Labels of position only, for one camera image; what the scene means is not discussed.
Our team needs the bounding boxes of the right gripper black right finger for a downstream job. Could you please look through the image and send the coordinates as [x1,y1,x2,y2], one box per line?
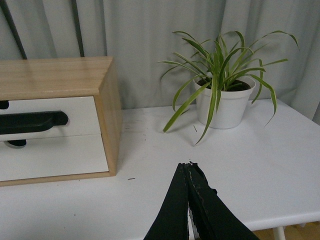
[185,162,258,240]

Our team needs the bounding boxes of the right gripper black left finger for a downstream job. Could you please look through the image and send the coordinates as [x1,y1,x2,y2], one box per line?
[144,163,189,240]

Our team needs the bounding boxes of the white top drawer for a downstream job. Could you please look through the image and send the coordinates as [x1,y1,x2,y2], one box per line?
[0,96,101,141]

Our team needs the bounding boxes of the white drawer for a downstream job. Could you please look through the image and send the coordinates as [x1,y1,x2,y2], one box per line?
[0,134,109,181]
[0,96,101,141]

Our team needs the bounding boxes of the white bottom drawer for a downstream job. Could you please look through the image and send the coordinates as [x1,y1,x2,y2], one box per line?
[0,134,109,181]

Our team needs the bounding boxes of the wooden drawer cabinet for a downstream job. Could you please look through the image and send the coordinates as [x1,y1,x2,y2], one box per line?
[0,56,122,186]

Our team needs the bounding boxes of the white table leg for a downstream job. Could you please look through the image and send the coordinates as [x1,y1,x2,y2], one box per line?
[272,226,286,240]

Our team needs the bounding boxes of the white plant pot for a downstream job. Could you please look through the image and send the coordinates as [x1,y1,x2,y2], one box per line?
[196,76,256,129]

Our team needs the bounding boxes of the green spider plant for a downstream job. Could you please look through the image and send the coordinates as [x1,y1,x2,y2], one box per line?
[158,30,300,146]

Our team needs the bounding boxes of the grey curtain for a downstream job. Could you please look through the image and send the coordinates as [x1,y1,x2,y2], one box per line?
[0,0,320,122]

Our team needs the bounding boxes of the black bottom drawer handle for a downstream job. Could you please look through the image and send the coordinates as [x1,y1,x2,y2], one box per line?
[5,139,27,148]

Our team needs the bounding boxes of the black drawer handle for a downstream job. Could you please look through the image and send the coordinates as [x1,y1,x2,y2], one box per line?
[5,139,27,148]
[0,110,69,135]

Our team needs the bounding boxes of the black top drawer handle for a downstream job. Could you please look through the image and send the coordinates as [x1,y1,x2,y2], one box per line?
[0,110,69,135]

